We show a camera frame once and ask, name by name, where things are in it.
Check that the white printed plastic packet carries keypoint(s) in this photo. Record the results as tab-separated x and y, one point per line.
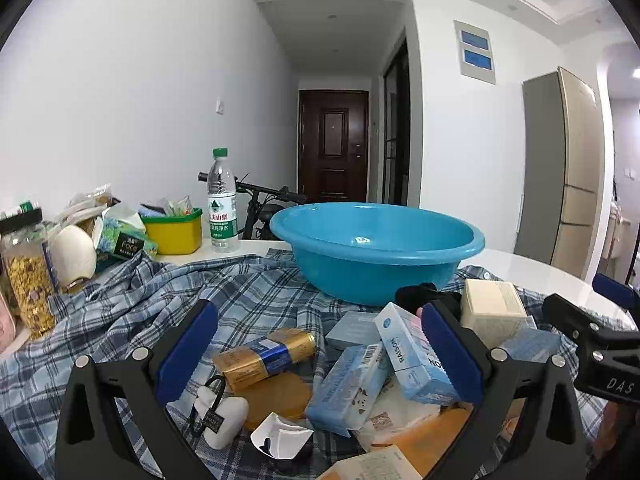
395	420

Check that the blue plastic basin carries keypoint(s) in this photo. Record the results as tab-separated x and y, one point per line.
375	270

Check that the blue white carton box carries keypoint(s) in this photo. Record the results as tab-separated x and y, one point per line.
405	350

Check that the yellow plastic tub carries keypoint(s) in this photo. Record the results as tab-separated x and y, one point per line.
172	235

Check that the blue plaid shirt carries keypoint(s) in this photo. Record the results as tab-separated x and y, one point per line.
125	305

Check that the grey-blue carton box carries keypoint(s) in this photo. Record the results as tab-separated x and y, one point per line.
350	330

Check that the green white carton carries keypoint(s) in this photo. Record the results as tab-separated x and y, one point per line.
29	206

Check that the beige grey refrigerator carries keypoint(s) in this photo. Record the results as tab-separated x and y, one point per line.
555	170

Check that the white egg-shaped ornament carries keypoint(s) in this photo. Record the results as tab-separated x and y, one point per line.
75	257

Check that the black framed glass door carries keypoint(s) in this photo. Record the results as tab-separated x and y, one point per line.
397	135

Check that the black fluffy scrunchie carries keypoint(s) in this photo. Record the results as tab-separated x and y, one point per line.
415	297

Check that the white folded paper box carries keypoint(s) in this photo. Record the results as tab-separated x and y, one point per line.
280	437

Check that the clear jar with black lid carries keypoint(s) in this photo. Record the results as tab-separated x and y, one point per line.
30	280

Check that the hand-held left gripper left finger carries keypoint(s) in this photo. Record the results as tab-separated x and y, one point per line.
187	350

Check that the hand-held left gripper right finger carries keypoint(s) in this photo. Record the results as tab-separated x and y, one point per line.
447	355

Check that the gold blue foil pack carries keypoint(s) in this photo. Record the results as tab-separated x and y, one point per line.
265	357

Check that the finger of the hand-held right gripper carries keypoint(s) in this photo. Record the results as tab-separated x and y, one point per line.
565	310
612	287

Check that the grey wall panel blue covers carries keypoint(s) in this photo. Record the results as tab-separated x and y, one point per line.
475	52

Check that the black bicycle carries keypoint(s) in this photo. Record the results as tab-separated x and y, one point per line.
260	210

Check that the clear water bottle green cap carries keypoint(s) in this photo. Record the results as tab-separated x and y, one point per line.
222	210

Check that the clear snack bags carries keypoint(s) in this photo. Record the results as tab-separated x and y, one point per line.
85	205

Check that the dark brown entrance door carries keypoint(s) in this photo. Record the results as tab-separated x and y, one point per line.
332	145

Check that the assorted small sachets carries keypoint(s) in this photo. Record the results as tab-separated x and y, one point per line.
175	207

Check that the light blue small box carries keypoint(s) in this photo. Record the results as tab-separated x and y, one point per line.
530	345

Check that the orange paper packet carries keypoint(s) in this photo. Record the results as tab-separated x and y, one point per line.
430	440

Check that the brown paper piece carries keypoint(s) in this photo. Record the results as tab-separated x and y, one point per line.
280	400

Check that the green tissue box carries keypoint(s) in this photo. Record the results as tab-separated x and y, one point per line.
125	245

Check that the light blue carton box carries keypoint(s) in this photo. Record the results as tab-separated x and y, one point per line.
345	390

